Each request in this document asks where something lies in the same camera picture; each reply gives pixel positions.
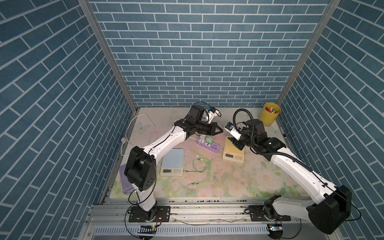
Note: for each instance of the blue electronic scale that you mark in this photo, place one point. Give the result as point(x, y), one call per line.
point(173, 163)

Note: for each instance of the yellow electronic scale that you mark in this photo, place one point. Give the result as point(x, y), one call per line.
point(232, 153)

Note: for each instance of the purple power strip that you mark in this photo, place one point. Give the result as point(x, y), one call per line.
point(214, 147)

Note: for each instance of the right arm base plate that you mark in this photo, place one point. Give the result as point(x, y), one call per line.
point(258, 214)

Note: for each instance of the white charger adapter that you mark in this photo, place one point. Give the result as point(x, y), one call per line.
point(203, 138)

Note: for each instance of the purple case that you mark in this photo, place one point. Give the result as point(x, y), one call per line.
point(126, 185)

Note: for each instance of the yellow pen cup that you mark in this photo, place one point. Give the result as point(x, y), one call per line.
point(269, 113)

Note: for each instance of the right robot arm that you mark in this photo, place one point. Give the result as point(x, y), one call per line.
point(327, 206)

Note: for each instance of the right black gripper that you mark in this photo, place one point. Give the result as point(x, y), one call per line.
point(234, 140)

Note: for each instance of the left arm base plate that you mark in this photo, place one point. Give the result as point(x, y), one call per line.
point(156, 214)

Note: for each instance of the aluminium rail frame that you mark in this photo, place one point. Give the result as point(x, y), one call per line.
point(191, 219)

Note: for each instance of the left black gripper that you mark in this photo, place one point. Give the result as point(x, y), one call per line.
point(211, 129)

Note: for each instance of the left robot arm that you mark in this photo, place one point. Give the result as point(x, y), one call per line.
point(141, 167)

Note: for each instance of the green charger adapter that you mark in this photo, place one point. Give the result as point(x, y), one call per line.
point(209, 140)

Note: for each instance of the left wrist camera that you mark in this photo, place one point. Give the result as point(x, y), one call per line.
point(211, 113)

